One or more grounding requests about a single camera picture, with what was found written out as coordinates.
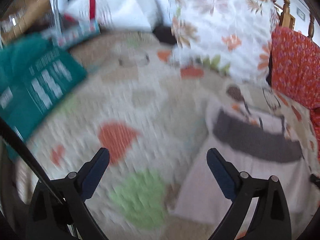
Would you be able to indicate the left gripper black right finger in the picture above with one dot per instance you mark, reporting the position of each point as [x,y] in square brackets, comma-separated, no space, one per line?
[271,218]

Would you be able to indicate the white floral pillow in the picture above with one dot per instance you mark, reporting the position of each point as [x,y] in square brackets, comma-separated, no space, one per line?
[231,37]

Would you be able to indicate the orange floral pillow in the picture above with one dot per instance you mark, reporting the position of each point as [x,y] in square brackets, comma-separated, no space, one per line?
[294,77]

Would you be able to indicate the heart patterned quilt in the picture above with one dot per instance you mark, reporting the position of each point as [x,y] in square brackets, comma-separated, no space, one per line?
[151,117]

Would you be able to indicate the teal fabric bundle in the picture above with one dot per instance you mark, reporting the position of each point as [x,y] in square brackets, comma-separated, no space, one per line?
[21,54]

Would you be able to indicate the brown cardboard box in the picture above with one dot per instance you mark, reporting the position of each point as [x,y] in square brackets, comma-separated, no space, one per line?
[20,16]

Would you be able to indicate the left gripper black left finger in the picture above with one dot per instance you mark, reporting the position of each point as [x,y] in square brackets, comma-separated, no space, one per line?
[50,219]

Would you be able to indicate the green cardboard box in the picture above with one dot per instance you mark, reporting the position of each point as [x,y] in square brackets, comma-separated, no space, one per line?
[34,93]

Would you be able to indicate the teal box with coloured dots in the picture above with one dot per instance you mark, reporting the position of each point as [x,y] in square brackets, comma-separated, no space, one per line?
[77,34]

